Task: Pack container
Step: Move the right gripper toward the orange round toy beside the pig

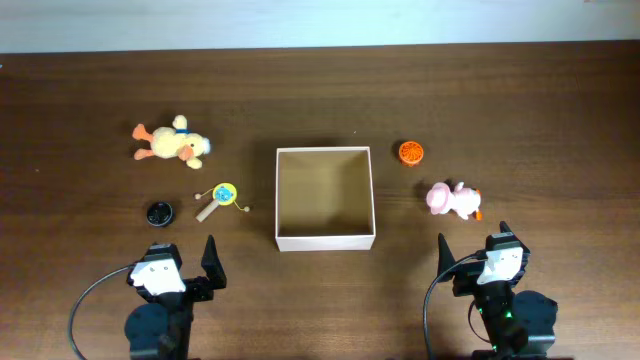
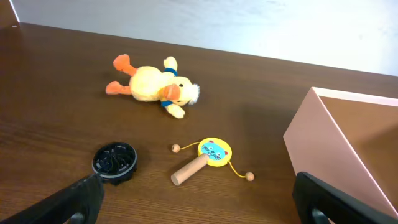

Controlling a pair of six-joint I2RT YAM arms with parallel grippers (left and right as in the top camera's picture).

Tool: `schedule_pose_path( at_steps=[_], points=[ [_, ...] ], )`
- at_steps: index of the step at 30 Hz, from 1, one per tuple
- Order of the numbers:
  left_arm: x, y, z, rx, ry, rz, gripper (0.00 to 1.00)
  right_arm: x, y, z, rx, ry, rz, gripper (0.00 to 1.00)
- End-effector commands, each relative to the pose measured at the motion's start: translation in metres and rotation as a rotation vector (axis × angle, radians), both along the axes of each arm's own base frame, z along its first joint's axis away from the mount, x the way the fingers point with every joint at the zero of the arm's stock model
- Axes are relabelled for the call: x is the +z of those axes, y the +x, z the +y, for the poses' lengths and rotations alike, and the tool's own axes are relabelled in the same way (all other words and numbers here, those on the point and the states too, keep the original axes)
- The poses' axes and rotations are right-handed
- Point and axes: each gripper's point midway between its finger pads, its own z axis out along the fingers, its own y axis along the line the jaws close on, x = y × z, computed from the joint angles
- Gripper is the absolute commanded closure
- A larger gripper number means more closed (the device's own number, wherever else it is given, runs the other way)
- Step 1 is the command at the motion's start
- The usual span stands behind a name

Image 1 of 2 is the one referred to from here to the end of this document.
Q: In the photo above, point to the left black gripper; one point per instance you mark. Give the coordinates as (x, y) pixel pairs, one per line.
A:
(212, 265)

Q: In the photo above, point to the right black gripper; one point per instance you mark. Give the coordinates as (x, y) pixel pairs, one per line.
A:
(465, 276)

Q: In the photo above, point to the pink pig toy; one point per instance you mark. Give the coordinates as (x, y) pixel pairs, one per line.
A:
(464, 201)

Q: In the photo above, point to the orange round toy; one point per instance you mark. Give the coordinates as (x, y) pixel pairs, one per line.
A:
(410, 153)

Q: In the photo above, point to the white cardboard box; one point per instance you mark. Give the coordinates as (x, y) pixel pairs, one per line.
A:
(324, 199)

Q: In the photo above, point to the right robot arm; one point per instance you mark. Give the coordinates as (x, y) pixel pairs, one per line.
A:
(518, 325)

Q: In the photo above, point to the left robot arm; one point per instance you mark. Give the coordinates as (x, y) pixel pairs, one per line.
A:
(161, 327)

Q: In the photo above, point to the yellow rattle drum toy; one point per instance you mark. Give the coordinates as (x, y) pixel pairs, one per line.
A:
(222, 195)

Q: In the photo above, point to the black round cap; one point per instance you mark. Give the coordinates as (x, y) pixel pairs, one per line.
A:
(160, 214)

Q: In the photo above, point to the yellow plush duck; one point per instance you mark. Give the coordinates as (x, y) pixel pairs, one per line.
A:
(175, 141)

